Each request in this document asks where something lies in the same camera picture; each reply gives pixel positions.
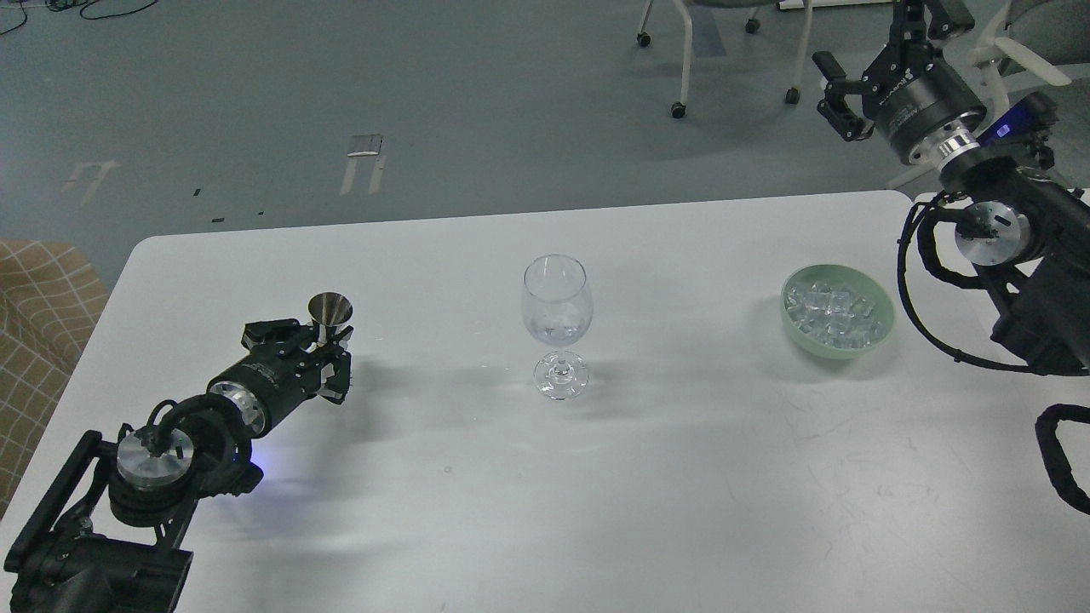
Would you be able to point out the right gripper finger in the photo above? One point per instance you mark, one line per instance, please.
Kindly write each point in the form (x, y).
(928, 23)
(850, 126)

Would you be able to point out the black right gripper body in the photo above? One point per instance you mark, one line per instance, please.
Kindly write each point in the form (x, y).
(911, 91)

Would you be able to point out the white office chair right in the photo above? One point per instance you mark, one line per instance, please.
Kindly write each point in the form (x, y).
(1026, 43)

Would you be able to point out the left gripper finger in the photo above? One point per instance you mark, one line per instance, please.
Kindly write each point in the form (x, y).
(285, 336)
(336, 362)

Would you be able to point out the grey floor plate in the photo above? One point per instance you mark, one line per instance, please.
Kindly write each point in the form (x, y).
(365, 145)

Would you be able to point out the green ice bowl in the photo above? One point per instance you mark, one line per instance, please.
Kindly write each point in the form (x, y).
(835, 312)

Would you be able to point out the steel double jigger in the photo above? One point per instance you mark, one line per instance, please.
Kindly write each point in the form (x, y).
(330, 315)

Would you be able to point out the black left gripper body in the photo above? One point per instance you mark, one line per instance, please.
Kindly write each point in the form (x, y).
(267, 387)

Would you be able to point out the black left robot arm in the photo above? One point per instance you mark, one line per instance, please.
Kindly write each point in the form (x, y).
(107, 535)

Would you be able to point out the clear wine glass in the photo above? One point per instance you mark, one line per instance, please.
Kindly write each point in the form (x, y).
(557, 309)

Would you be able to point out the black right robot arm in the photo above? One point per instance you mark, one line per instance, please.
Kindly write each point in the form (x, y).
(1001, 223)

